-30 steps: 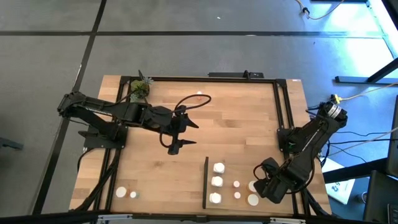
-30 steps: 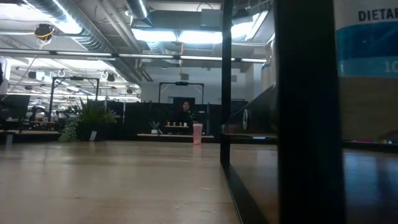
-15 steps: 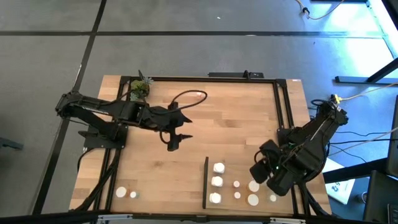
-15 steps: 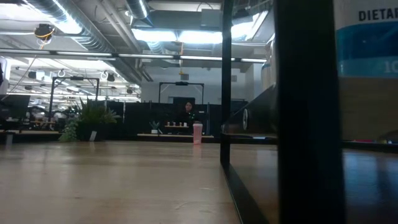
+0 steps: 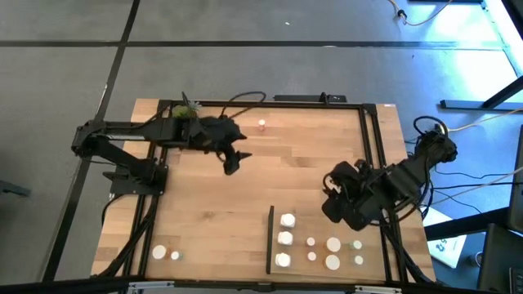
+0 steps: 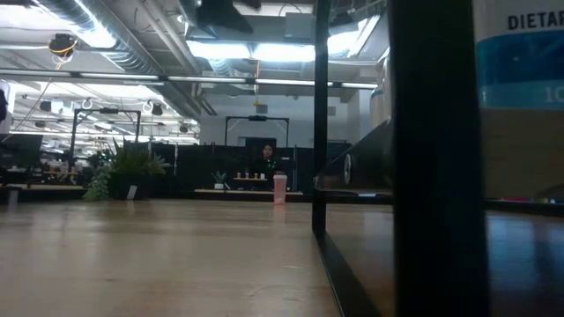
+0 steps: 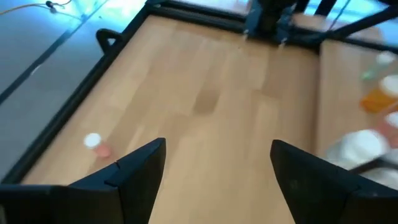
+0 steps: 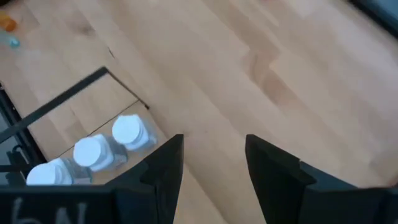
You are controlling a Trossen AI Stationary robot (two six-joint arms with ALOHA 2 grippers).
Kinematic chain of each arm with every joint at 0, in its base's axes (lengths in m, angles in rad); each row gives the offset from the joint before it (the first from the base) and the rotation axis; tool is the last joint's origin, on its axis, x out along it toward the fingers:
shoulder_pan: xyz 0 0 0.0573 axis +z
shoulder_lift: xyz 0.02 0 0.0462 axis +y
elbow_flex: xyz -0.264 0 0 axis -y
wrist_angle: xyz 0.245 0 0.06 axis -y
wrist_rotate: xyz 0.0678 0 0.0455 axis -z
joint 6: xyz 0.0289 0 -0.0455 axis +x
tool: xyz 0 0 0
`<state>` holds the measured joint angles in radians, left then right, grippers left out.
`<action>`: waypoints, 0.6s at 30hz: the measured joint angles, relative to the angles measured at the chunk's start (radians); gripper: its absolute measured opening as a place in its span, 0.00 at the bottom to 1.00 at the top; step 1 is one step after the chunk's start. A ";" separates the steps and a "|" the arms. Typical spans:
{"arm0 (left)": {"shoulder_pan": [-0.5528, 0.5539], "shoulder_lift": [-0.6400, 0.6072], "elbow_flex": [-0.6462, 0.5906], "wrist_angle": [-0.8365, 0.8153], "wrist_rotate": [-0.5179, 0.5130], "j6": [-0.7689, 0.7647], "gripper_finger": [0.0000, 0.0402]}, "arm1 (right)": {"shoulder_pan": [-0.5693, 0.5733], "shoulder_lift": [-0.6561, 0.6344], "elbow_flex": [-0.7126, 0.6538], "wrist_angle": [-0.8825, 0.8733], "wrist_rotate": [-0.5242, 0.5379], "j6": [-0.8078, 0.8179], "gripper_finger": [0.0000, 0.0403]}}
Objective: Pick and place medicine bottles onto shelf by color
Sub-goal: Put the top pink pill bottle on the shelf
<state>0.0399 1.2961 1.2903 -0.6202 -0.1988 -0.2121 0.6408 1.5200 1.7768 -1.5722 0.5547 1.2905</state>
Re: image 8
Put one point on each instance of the orange pill bottle white cap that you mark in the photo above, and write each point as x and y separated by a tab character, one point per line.
6	23

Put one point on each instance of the white supplement bottle blue band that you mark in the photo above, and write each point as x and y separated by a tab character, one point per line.
130	130

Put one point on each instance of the white melatonin bottle blue band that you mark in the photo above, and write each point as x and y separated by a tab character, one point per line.
93	152

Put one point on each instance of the white bottle tablet size label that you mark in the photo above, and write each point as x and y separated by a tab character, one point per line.
49	174

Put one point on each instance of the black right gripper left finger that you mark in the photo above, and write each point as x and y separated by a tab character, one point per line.
140	202

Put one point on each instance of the small teal vial white cap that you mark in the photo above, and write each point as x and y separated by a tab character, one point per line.
13	41

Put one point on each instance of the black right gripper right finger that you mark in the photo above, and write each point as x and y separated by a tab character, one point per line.
295	202

